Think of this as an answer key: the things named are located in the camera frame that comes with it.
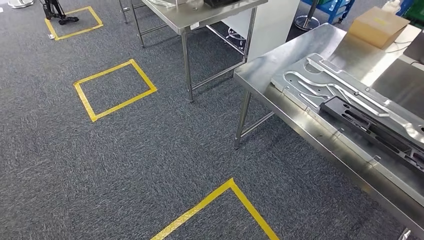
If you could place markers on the stainless steel table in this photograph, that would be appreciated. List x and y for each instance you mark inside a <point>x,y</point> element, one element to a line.
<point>172,16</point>

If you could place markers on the white plastic bottle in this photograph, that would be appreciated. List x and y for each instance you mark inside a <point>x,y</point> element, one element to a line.
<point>397,6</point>

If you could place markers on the stamped sheet metal panel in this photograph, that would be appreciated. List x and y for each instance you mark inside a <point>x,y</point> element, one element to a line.
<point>331,76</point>

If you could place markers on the grey laptop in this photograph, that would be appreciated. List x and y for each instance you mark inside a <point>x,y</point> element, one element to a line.
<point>415,49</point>

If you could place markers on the white board panel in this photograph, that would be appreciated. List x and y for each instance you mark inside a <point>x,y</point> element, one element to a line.
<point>275,23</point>

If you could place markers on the black item on table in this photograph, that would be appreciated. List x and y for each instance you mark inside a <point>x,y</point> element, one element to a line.
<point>222,2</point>

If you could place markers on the stainless steel workbench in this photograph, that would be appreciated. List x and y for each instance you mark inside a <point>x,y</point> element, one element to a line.
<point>265,73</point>

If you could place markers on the green plastic crate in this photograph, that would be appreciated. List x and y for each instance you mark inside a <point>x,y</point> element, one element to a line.
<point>414,11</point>

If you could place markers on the chrome stool base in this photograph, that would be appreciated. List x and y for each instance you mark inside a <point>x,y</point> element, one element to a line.
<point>236,36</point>

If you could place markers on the black plastic plate bracket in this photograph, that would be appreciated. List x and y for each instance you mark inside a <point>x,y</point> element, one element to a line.
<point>331,105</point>

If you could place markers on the round chrome floor base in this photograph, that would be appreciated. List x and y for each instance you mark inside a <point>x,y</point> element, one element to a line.
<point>20,3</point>

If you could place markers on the black tripod stand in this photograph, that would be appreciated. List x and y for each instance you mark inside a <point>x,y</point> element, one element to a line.
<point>53,10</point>

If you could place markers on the brown cardboard box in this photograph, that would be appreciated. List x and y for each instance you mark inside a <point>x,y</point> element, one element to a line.
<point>374,28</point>

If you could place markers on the yellow floor tape square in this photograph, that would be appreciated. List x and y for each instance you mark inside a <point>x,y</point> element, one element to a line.
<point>228,185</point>

